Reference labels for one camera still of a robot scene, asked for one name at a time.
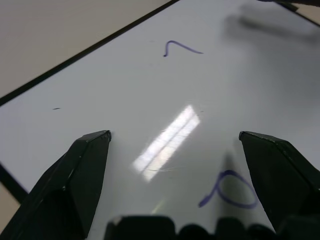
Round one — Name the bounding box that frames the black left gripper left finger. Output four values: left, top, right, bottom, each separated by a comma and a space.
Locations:
0, 129, 112, 240

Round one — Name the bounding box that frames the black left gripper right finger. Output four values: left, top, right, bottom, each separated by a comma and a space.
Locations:
238, 130, 320, 235

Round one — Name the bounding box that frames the black-framed whiteboard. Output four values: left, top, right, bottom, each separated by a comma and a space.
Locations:
0, 0, 320, 235

